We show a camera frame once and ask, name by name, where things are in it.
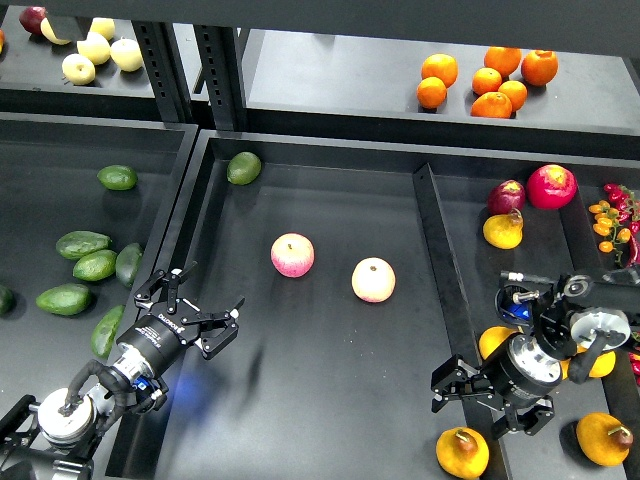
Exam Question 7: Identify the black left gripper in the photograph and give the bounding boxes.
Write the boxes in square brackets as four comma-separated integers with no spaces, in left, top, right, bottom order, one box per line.
[114,262,245,375]

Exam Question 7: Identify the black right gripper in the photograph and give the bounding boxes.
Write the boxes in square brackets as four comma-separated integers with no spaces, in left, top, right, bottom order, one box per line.
[431,334,563,440]

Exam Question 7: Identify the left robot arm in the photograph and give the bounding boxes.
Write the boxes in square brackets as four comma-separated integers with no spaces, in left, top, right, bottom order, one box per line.
[1,268,240,479]

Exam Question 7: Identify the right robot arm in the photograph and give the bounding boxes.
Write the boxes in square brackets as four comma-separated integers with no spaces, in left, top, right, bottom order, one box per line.
[431,266,639,439]

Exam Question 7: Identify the dark avocado beside cluster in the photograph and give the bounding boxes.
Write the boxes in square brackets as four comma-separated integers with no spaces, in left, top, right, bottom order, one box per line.
[115,243,144,288]

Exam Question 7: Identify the green avocado lower cluster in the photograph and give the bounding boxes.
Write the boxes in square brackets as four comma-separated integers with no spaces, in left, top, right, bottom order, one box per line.
[36,283,92,316]

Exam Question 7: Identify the green avocado at tray corner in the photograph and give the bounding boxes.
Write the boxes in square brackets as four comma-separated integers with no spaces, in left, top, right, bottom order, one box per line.
[227,151,262,185]

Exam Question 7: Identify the dark avocado at left edge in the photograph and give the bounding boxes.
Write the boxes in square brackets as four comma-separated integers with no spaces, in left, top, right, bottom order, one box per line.
[0,284,15,315]

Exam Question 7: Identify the pale yellow pear right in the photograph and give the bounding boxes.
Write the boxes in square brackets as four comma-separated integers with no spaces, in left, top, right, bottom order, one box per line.
[110,38,143,73]

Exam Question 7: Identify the pale yellow pear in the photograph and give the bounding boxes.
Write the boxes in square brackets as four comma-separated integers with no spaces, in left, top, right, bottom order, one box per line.
[110,38,143,73]
[89,17,115,41]
[61,53,96,86]
[76,32,111,65]

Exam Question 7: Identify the pale yellow pear front left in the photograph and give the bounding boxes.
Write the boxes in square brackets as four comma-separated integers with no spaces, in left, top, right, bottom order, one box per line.
[61,53,96,86]

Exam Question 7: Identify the pale yellow pear middle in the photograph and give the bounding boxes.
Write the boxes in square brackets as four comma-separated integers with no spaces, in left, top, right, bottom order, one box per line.
[76,32,111,65]

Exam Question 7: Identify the pale yellow pear back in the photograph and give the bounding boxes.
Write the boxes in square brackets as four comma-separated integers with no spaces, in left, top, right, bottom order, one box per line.
[89,17,115,41]

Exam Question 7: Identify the pale yellow pear partly hidden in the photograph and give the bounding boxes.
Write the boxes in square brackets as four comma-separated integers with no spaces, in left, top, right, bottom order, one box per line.
[40,18,70,45]

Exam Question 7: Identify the black tray divider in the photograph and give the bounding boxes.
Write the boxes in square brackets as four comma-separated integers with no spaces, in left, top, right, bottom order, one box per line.
[412,164,511,479]

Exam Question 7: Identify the pink apple left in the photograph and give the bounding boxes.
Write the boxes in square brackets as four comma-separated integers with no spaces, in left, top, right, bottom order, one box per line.
[270,232,315,278]

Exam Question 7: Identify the black left tray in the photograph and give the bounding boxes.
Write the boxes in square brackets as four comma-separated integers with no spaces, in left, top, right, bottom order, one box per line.
[1,113,197,411]

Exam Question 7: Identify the black tray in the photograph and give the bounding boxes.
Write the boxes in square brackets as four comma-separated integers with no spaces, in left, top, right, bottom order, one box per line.
[87,128,519,480]
[1,113,197,411]

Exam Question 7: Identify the black centre tray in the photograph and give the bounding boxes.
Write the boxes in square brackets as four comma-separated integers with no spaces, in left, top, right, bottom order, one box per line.
[87,128,519,480]

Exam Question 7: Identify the pale pink apple right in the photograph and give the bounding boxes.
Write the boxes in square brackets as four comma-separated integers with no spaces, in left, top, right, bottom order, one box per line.
[351,257,396,303]

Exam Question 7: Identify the red chili pepper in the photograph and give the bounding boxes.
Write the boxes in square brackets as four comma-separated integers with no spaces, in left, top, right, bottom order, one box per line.
[625,235,640,268]

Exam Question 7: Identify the dark red apple right tray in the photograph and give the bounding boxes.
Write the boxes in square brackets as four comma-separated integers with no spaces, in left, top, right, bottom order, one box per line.
[487,180,526,215]

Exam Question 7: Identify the orange cherry tomato bunch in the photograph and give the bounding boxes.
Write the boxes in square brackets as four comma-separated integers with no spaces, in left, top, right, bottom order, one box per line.
[588,200,632,253]

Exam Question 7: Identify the red cherry tomato bunch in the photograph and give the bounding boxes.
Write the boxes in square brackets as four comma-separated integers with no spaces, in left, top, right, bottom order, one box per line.
[603,183,639,236]

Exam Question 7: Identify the black shelf upright posts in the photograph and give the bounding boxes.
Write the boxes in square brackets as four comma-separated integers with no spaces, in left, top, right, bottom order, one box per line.
[132,20,250,132]

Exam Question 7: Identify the orange bottom front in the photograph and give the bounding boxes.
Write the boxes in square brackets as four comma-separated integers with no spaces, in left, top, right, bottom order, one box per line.
[470,91,513,119]

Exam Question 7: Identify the orange right small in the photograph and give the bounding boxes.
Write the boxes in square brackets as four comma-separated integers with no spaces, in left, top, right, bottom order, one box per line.
[498,80,528,112]

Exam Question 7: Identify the orange lower left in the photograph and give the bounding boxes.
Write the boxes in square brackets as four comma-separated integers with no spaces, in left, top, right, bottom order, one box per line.
[416,76,447,109]

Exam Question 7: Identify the dark red apple on shelf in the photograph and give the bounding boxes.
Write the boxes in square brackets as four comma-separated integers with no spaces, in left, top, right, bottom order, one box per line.
[19,6,46,36]

